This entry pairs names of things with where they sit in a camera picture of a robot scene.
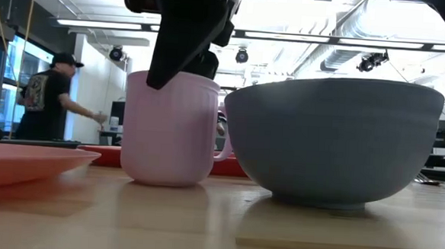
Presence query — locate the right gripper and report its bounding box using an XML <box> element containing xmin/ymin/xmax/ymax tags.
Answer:
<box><xmin>113</xmin><ymin>0</ymin><xmax>245</xmax><ymax>94</ymax></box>

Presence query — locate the dark office desk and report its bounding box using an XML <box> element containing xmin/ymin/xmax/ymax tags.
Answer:
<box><xmin>98</xmin><ymin>129</ymin><xmax>123</xmax><ymax>147</ymax></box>

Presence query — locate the black ceiling spotlight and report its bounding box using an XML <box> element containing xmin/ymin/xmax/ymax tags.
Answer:
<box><xmin>356</xmin><ymin>49</ymin><xmax>390</xmax><ymax>75</ymax></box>
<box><xmin>234</xmin><ymin>46</ymin><xmax>250</xmax><ymax>65</ymax></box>
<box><xmin>108</xmin><ymin>45</ymin><xmax>127</xmax><ymax>63</ymax></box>

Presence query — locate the black computer monitor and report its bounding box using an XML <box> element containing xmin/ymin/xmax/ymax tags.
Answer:
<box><xmin>110</xmin><ymin>101</ymin><xmax>126</xmax><ymax>127</ymax></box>

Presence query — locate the blue bowl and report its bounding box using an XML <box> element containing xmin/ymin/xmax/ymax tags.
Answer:
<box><xmin>219</xmin><ymin>71</ymin><xmax>445</xmax><ymax>216</ymax></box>

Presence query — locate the ceiling light strip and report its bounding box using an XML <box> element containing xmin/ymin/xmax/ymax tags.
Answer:
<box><xmin>55</xmin><ymin>18</ymin><xmax>161</xmax><ymax>33</ymax></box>

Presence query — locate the person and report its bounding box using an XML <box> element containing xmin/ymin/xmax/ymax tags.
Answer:
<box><xmin>14</xmin><ymin>49</ymin><xmax>112</xmax><ymax>145</ymax></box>

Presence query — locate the pink plate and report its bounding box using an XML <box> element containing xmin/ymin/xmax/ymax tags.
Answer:
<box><xmin>0</xmin><ymin>142</ymin><xmax>102</xmax><ymax>195</ymax></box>

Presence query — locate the glass window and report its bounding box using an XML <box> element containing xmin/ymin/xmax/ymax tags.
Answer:
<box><xmin>0</xmin><ymin>32</ymin><xmax>56</xmax><ymax>136</ymax></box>

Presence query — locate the silver ventilation duct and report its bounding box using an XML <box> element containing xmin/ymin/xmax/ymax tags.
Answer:
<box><xmin>319</xmin><ymin>0</ymin><xmax>445</xmax><ymax>78</ymax></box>

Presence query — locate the red plastic tray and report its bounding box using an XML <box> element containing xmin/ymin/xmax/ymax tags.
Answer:
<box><xmin>75</xmin><ymin>143</ymin><xmax>251</xmax><ymax>179</ymax></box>

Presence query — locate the pink mug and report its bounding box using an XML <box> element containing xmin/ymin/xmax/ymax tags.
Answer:
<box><xmin>119</xmin><ymin>69</ymin><xmax>237</xmax><ymax>190</ymax></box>

